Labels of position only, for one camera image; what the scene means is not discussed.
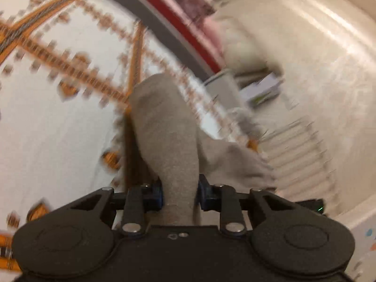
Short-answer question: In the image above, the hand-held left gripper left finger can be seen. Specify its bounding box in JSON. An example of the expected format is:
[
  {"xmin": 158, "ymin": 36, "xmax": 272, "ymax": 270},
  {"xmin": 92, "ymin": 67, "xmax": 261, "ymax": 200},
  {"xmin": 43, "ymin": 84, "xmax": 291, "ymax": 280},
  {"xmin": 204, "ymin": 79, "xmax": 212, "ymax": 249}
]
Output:
[{"xmin": 69, "ymin": 179, "xmax": 164, "ymax": 237}]

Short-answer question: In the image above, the wire rack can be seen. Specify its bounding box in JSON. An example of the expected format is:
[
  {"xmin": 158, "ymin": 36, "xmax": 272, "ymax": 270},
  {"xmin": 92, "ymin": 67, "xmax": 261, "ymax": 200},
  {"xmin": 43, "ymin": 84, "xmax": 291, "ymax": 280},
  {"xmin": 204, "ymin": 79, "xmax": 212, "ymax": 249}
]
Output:
[{"xmin": 258, "ymin": 114, "xmax": 341, "ymax": 212}]

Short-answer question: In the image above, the bed with red grey edge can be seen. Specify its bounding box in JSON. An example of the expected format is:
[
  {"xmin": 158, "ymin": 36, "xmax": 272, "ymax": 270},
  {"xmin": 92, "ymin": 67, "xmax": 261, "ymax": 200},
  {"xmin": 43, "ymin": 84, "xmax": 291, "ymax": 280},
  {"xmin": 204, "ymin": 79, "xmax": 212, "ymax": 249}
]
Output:
[{"xmin": 84, "ymin": 0, "xmax": 234, "ymax": 81}]

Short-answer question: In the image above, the white orange patterned bed sheet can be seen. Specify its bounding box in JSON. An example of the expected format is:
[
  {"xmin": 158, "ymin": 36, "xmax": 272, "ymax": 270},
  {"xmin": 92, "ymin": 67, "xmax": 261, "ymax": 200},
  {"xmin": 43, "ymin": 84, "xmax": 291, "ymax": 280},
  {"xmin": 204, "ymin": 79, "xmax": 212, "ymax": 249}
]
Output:
[{"xmin": 0, "ymin": 0, "xmax": 260, "ymax": 282}]

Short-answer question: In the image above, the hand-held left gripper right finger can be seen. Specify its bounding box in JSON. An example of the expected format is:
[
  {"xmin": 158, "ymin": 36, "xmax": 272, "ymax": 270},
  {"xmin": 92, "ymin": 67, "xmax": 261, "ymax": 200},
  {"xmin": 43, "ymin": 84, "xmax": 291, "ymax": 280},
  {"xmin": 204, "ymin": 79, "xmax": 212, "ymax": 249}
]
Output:
[{"xmin": 198, "ymin": 174, "xmax": 298, "ymax": 237}]

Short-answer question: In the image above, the white box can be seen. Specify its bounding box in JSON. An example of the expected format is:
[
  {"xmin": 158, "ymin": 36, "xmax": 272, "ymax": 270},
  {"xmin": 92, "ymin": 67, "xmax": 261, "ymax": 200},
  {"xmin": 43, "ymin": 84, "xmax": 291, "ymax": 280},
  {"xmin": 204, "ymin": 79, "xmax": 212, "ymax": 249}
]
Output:
[{"xmin": 239, "ymin": 72, "xmax": 286, "ymax": 110}]

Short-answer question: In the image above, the white dotted furniture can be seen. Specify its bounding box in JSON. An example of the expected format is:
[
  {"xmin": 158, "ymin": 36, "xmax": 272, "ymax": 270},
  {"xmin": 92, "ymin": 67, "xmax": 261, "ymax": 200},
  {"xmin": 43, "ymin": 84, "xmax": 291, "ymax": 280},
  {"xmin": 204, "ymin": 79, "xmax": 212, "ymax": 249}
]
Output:
[{"xmin": 338, "ymin": 208, "xmax": 376, "ymax": 282}]

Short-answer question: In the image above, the pink quilt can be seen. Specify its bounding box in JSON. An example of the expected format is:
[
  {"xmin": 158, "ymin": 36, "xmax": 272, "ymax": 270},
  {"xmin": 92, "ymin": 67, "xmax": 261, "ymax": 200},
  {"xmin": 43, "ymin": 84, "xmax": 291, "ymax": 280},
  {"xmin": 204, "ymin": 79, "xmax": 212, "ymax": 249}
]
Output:
[{"xmin": 159, "ymin": 0, "xmax": 227, "ymax": 65}]

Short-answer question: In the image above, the grey sock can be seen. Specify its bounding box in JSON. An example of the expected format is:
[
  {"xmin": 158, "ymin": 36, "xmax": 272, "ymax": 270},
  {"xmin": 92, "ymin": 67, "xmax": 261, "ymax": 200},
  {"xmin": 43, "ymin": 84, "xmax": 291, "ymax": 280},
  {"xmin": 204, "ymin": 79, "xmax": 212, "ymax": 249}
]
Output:
[{"xmin": 129, "ymin": 73, "xmax": 277, "ymax": 227}]

